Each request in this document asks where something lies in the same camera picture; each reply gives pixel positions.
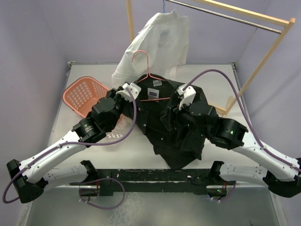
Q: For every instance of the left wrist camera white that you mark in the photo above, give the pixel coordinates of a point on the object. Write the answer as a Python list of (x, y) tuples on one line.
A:
[(130, 91)]

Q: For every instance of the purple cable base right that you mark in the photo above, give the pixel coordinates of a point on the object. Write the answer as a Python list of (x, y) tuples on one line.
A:
[(223, 197)]

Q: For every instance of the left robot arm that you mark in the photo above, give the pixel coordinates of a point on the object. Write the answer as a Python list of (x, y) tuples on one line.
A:
[(31, 177)]

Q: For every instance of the pink plastic laundry basket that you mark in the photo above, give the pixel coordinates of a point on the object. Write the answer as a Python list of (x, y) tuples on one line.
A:
[(81, 95)]

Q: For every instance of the purple cable base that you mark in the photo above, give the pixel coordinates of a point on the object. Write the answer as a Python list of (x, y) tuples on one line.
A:
[(223, 197), (106, 191)]

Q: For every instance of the blue hanger hook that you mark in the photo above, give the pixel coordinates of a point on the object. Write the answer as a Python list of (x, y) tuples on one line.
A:
[(163, 6)]

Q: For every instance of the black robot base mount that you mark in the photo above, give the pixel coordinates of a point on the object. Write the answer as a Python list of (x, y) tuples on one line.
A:
[(193, 181)]

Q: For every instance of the wooden clothes rack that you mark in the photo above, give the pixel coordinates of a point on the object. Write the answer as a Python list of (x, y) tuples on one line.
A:
[(261, 22)]

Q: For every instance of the white hanging shirt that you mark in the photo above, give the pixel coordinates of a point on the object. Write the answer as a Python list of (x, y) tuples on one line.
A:
[(162, 44)]

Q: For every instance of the dark pinstriped shirt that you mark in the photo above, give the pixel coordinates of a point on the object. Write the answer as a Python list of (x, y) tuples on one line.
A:
[(175, 143)]

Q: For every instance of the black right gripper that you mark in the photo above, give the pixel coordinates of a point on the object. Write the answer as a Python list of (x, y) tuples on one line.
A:
[(178, 112)]

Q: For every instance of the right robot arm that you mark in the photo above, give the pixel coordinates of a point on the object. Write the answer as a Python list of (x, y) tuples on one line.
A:
[(280, 173)]

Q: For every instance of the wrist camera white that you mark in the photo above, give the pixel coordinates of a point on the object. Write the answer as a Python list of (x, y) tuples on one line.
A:
[(186, 95), (130, 91)]

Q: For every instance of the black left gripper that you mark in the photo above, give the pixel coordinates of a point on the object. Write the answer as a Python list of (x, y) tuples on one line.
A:
[(114, 94)]

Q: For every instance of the pink wire hanger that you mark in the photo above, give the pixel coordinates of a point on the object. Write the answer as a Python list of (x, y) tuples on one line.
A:
[(148, 75)]

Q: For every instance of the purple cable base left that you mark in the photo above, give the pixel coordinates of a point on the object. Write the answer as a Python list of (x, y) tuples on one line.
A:
[(106, 191)]

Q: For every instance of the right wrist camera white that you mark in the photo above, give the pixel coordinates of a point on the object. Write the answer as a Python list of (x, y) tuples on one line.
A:
[(186, 95)]

